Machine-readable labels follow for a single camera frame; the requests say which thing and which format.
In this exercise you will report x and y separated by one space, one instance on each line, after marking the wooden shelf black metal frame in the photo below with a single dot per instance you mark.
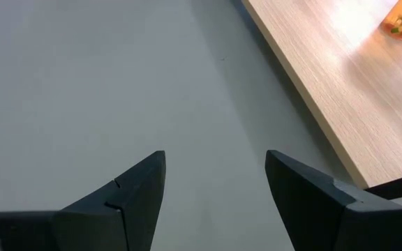
361 104

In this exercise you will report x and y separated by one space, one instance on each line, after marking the gray table mat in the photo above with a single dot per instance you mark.
82 87

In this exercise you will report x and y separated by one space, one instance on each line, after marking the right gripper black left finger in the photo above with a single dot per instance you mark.
127 209

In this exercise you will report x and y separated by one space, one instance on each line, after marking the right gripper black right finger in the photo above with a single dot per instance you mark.
312 209

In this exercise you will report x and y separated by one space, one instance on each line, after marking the orange bottle with mixed pills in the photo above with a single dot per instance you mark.
401 24

